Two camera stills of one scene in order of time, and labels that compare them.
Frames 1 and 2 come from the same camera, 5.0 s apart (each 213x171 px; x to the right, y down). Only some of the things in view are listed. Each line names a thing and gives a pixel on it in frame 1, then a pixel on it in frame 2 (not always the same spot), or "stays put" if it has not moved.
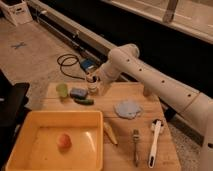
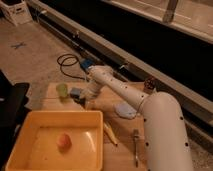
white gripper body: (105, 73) → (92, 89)
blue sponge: (79, 93) stays put
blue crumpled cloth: (127, 109) stays put
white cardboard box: (15, 11) stays put
